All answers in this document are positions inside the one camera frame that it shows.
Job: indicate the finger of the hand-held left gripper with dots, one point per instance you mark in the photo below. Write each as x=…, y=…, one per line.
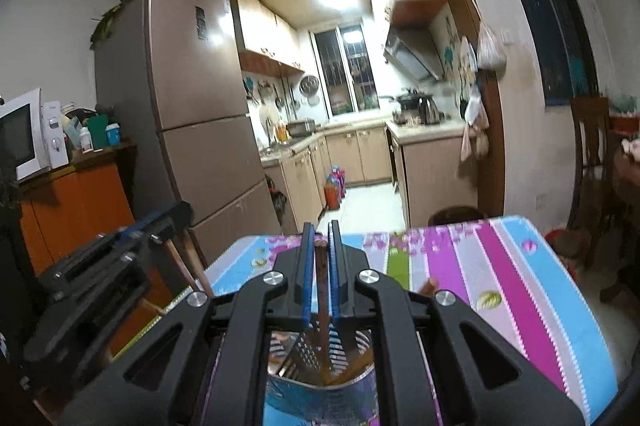
x=175, y=216
x=160, y=242

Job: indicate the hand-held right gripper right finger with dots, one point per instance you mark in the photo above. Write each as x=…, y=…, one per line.
x=334, y=276

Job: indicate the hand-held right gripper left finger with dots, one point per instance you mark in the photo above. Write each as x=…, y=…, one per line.
x=306, y=276

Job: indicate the single chopstick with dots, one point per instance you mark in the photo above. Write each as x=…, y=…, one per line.
x=322, y=286

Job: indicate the blue perforated utensil holder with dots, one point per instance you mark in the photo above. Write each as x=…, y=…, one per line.
x=300, y=356

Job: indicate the hanging kitchen utensils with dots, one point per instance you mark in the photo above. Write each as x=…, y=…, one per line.
x=270, y=96

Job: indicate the orange wooden cabinet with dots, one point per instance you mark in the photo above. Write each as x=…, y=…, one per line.
x=75, y=206

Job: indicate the green plastic container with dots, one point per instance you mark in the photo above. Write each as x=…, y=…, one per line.
x=96, y=131

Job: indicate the small white bottle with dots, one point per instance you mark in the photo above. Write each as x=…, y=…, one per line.
x=86, y=140

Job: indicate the brown round stool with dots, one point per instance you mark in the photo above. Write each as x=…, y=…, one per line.
x=455, y=215

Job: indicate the brown refrigerator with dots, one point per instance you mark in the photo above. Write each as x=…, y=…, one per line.
x=200, y=81

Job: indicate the beige kitchen base cabinets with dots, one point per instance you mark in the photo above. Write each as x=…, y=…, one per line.
x=430, y=176

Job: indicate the steel cooking pot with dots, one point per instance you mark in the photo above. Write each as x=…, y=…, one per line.
x=301, y=128

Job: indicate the floral striped tablecloth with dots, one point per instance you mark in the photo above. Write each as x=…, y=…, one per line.
x=500, y=266

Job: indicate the white microwave oven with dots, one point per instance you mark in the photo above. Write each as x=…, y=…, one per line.
x=25, y=136

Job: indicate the round hanging strainer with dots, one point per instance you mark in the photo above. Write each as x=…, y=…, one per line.
x=309, y=85

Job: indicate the steel kettle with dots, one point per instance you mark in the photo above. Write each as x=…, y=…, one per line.
x=429, y=111

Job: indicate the black wok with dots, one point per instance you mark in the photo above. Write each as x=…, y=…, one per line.
x=410, y=100

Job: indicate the yellow green cloth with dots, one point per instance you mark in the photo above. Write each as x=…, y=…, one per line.
x=107, y=24

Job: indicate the barred kitchen window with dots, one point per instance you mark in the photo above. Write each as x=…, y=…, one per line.
x=345, y=71

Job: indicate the hanging kitchen cloths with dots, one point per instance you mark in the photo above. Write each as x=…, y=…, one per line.
x=475, y=126

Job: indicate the red stool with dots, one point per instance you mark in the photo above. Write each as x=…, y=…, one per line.
x=567, y=246

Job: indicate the steel range hood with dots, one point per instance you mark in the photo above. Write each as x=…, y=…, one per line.
x=412, y=54

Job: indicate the hanging white plastic bag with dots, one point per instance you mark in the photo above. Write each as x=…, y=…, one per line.
x=490, y=49

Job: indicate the dark wooden chair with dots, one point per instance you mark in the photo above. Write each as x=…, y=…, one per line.
x=590, y=141

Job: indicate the dark wooden dining table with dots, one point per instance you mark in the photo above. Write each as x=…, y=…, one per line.
x=627, y=206

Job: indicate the pink cloth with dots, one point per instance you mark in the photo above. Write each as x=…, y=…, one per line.
x=631, y=150

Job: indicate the dark window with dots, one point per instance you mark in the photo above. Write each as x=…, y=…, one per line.
x=550, y=31

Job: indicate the potted plant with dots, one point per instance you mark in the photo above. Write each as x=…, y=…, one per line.
x=625, y=114

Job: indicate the wooden frame legs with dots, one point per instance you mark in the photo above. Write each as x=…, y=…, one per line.
x=192, y=266

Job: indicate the beige wall cabinets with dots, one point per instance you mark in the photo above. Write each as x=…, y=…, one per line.
x=265, y=31

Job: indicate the wall socket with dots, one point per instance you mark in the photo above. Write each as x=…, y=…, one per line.
x=540, y=201

